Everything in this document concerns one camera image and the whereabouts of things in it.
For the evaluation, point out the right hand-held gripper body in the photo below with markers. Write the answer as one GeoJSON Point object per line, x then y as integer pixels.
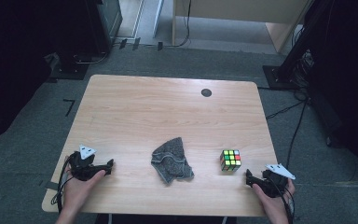
{"type": "Point", "coordinates": [275, 182]}

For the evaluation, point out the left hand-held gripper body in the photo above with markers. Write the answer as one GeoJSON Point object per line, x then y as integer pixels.
{"type": "Point", "coordinates": [82, 169]}

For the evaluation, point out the multicoloured puzzle cube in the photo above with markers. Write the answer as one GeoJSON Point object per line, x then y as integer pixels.
{"type": "Point", "coordinates": [230, 160]}

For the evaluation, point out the grey cloth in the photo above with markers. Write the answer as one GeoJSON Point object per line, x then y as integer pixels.
{"type": "Point", "coordinates": [171, 161]}

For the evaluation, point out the person's left hand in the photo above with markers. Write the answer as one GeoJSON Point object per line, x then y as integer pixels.
{"type": "Point", "coordinates": [77, 193]}

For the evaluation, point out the person's right hand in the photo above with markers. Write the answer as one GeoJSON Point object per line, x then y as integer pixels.
{"type": "Point", "coordinates": [273, 207]}

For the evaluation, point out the grey tape strip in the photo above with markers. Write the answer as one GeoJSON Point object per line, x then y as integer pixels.
{"type": "Point", "coordinates": [52, 185]}

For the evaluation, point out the dark round table grommet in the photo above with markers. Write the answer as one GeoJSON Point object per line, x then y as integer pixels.
{"type": "Point", "coordinates": [206, 92]}

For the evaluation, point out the black tape piece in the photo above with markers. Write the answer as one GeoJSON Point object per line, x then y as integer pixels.
{"type": "Point", "coordinates": [136, 43]}
{"type": "Point", "coordinates": [123, 43]}
{"type": "Point", "coordinates": [160, 46]}

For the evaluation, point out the dark curtain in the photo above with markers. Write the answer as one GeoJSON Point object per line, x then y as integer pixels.
{"type": "Point", "coordinates": [351, 77]}
{"type": "Point", "coordinates": [9, 62]}

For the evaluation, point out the black metal stand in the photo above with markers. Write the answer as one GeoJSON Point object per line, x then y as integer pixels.
{"type": "Point", "coordinates": [295, 46]}

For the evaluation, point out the black cabinet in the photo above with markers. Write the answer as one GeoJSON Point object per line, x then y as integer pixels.
{"type": "Point", "coordinates": [104, 25]}

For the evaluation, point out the light wooden desk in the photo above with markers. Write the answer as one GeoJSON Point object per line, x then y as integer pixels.
{"type": "Point", "coordinates": [245, 12]}

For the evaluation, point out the black stand base plate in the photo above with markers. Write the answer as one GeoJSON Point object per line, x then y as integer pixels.
{"type": "Point", "coordinates": [70, 72]}

